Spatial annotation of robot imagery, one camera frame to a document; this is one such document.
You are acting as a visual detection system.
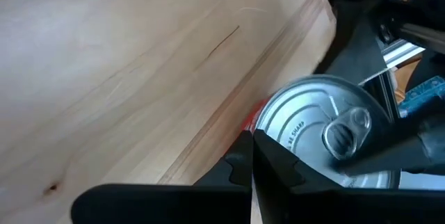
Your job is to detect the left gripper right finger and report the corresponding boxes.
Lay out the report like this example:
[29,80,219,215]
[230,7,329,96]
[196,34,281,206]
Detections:
[252,129,445,224]

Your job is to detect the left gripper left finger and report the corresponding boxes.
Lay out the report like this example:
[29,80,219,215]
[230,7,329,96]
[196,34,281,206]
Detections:
[71,129,254,224]

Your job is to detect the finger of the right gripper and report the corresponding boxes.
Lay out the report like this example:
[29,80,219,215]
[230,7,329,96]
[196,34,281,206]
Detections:
[314,0,389,86]
[332,136,429,177]

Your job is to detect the silver-lidded seafood can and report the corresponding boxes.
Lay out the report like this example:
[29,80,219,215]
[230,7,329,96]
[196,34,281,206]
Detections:
[241,74,403,190]

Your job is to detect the black aluminium rail frame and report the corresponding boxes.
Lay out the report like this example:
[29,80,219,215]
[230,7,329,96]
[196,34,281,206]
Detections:
[361,72,401,122]

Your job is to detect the wooden shelf black metal frame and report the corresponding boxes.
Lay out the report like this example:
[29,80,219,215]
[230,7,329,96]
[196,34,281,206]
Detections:
[0,0,338,224]

